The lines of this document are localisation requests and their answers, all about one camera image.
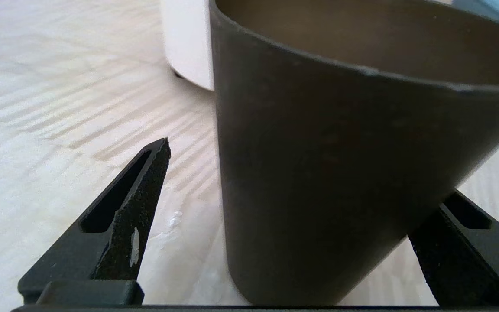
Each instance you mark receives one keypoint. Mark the black plastic cup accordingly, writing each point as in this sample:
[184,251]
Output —
[340,173]

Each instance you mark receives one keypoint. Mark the clear water dispenser white base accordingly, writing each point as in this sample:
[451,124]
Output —
[189,43]

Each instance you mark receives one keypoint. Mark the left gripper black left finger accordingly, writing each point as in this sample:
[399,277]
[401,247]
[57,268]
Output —
[119,242]

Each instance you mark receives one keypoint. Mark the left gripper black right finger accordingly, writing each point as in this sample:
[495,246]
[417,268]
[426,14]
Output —
[470,268]

